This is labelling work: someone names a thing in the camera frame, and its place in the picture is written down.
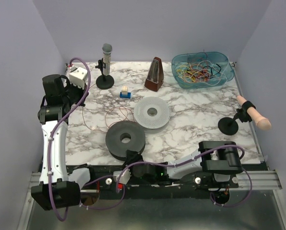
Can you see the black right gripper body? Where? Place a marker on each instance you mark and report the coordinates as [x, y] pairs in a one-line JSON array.
[[132, 157]]

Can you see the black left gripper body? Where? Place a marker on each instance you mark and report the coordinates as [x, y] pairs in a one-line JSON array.
[[78, 93]]

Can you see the black cable spool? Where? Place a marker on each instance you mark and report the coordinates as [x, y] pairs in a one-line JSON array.
[[125, 136]]

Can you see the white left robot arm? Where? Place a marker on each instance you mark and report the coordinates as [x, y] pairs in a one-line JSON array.
[[57, 187]]

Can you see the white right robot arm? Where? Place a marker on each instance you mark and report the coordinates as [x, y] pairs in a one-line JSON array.
[[220, 158]]

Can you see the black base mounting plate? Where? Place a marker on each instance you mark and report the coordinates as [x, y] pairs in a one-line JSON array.
[[205, 182]]

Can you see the silver glitter microphone on stand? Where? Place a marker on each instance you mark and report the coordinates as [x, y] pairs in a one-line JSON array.
[[105, 81]]

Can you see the blue and white toy bricks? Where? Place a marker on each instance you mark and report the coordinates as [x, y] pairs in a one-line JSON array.
[[124, 93]]

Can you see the brown wooden metronome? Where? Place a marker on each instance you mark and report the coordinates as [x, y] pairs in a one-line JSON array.
[[155, 77]]

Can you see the teal plastic bin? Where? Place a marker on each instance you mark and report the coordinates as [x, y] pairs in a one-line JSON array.
[[201, 70]]

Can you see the pink microphone on stand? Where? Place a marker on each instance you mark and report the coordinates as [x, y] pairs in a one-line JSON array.
[[246, 113]]

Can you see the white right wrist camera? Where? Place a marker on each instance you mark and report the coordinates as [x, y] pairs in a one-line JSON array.
[[126, 175]]

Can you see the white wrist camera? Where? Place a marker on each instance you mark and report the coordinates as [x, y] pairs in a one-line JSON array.
[[126, 175], [78, 76]]

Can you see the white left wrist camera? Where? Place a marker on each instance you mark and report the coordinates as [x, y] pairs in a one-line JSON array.
[[78, 76]]

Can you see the white perforated cable spool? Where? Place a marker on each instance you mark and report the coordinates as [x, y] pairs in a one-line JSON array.
[[152, 114]]

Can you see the aluminium rail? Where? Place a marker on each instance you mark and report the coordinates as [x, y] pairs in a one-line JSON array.
[[261, 180]]

